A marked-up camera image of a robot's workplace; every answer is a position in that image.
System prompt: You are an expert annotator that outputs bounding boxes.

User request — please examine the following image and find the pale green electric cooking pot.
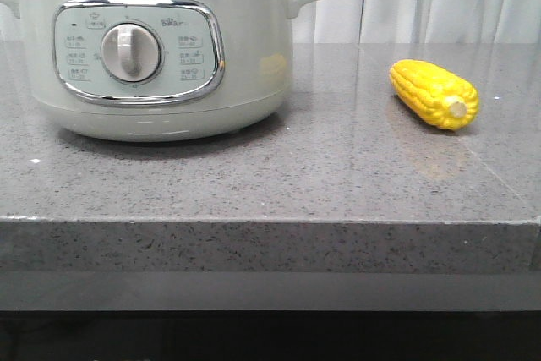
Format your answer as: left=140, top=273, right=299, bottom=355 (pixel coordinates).
left=24, top=4, right=292, bottom=142

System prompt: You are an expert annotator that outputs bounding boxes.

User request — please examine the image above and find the yellow corn cob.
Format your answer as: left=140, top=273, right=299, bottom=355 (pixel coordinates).
left=389, top=59, right=479, bottom=130

